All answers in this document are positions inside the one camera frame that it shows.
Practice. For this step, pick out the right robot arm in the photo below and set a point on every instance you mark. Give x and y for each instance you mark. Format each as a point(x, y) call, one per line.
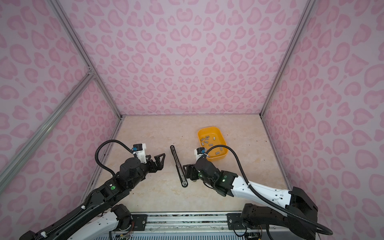
point(268, 206)

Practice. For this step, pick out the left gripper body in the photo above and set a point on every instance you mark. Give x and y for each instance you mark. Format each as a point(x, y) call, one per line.
point(147, 167)

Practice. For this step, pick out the black stapler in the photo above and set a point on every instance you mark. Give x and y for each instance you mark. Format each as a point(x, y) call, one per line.
point(179, 167)

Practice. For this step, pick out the yellow plastic tray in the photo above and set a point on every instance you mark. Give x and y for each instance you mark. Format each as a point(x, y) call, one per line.
point(213, 131)

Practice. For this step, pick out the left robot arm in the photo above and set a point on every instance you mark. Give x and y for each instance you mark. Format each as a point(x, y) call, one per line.
point(131, 173)

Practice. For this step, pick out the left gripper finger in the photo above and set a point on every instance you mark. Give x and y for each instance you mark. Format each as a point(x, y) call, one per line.
point(156, 166)
point(160, 159)

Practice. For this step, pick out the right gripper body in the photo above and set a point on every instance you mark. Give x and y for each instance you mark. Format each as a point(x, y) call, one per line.
point(196, 174)

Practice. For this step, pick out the aluminium mounting rail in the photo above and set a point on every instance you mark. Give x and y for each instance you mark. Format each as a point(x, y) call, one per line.
point(180, 226)

